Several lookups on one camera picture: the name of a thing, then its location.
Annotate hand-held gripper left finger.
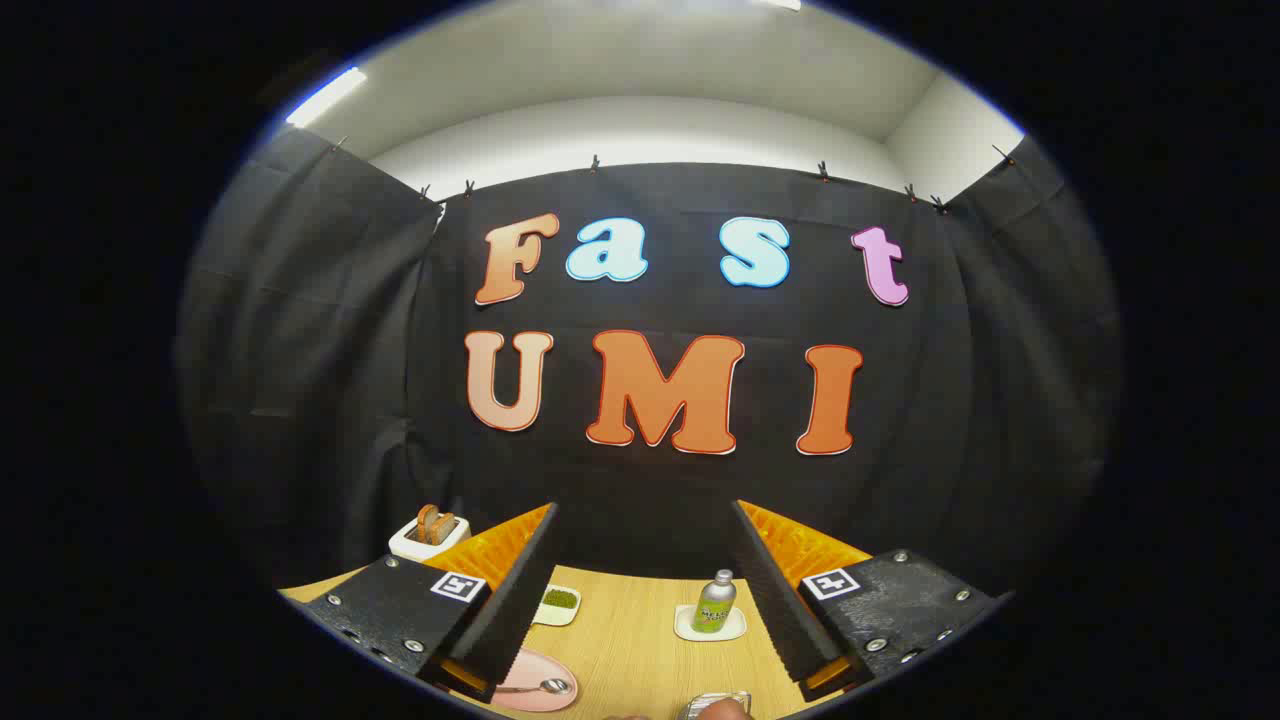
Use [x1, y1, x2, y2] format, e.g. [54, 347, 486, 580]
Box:
[295, 502, 560, 704]

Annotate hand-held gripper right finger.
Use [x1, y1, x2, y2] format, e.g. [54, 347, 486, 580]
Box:
[730, 499, 1009, 704]

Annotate white divided dish with beans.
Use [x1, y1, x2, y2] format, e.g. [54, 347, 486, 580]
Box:
[533, 586, 582, 628]

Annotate green soda bottle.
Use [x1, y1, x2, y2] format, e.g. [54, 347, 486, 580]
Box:
[692, 570, 738, 635]

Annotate pink round plate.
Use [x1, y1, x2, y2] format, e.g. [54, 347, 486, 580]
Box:
[490, 648, 579, 713]

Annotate white square coaster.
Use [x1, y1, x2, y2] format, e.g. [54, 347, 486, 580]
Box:
[674, 604, 748, 642]

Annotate white toaster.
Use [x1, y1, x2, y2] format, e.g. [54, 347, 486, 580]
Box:
[388, 515, 471, 563]

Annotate perforated metal basket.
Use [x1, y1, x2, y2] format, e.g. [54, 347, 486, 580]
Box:
[677, 690, 753, 720]

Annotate row of black cloth clips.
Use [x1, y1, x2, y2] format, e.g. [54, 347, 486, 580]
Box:
[330, 138, 1016, 216]

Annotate ceiling light strip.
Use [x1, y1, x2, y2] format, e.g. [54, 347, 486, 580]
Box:
[285, 66, 369, 129]

